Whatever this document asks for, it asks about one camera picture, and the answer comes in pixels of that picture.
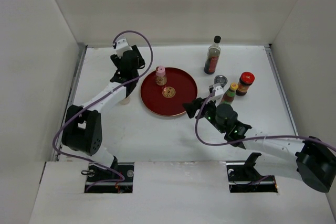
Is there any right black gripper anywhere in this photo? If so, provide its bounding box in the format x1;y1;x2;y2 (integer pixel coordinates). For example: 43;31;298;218
182;95;226;133

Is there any pink-lid spice shaker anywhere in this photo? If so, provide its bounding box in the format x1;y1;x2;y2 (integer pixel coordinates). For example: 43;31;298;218
155;66;167;86

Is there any yellow-lid spice shaker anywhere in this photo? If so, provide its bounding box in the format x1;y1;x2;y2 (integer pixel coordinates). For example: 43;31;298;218
120;97;131;105

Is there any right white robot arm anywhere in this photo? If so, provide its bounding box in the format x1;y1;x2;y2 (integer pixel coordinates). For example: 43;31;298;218
183;97;335;193

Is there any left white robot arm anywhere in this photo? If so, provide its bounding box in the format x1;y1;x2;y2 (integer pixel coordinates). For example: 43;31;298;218
61;42;145;182

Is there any round red lacquer tray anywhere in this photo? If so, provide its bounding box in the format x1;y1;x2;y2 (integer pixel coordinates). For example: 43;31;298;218
140;67;198;116

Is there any green-label sauce bottle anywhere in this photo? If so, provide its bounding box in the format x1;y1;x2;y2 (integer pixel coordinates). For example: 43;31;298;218
220;82;238;105

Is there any grey-lid pepper grinder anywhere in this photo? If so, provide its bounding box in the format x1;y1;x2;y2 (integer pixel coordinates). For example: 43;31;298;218
213;75;228;103

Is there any dark soy sauce bottle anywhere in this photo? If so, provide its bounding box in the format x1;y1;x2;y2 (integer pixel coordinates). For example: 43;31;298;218
204;36;221;74

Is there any red-lid chili sauce jar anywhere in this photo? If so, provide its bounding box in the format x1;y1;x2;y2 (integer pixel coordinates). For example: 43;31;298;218
236;72;255;96

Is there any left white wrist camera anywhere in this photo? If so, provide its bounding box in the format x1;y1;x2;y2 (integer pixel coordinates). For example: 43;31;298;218
113;37;132;59

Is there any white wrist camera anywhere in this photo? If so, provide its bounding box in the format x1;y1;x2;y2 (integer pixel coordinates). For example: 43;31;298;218
209;83;224;101
113;37;132;59

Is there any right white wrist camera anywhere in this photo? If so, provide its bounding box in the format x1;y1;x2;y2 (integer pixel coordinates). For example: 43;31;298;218
209;83;224;101

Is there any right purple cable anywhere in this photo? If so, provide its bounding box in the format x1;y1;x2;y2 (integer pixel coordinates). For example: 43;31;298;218
195;89;336;185

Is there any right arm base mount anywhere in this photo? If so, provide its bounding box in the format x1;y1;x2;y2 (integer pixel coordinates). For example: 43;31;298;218
226;153;278;193

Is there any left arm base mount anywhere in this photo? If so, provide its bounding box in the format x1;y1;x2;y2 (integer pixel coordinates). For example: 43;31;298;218
81;163;134;194

